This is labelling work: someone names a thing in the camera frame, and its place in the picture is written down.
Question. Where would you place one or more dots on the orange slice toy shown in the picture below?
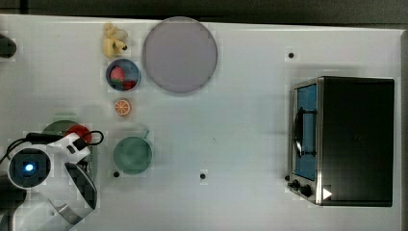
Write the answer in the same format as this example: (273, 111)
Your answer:
(123, 107)

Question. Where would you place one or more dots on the yellow plush toy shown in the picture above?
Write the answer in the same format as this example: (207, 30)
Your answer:
(114, 40)

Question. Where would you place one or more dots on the red strawberry toy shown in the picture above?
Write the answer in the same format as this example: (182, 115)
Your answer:
(117, 75)

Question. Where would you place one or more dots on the green mug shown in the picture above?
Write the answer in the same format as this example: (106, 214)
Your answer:
(134, 154)

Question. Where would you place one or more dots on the green oval strainer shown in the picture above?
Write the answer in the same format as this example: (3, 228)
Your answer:
(61, 122)

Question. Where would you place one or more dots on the grey round plate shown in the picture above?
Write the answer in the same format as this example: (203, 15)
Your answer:
(180, 55)

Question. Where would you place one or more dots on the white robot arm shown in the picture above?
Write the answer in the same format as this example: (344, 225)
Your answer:
(59, 194)

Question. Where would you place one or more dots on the red ketchup bottle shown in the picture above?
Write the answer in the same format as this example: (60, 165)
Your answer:
(82, 131)

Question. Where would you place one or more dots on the blue small bowl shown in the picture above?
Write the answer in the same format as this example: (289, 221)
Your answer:
(132, 73)

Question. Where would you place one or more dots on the small red fruit toy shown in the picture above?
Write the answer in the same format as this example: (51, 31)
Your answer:
(128, 85)

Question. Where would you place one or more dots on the silver toaster oven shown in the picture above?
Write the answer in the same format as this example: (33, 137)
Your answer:
(343, 141)

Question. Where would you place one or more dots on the black cylinder upper left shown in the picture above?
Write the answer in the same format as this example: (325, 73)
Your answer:
(7, 47)

